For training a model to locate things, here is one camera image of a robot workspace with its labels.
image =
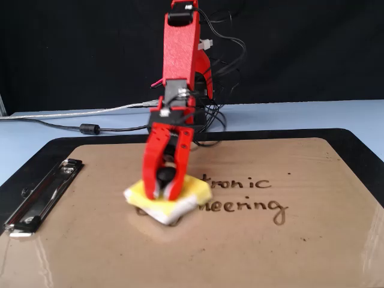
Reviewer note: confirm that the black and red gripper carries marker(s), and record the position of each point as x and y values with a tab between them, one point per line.
177	118

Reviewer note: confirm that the yellow sponge with black knob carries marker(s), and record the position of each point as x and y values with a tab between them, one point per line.
198	189

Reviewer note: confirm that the brown clipboard board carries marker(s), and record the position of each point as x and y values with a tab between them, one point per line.
240	255

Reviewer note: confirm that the metal clipboard clip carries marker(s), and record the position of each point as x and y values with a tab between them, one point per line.
45	192

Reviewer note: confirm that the black backdrop curtain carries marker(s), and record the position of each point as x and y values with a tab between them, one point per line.
60	45

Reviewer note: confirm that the grey frame post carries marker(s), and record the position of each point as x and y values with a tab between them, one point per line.
2	105

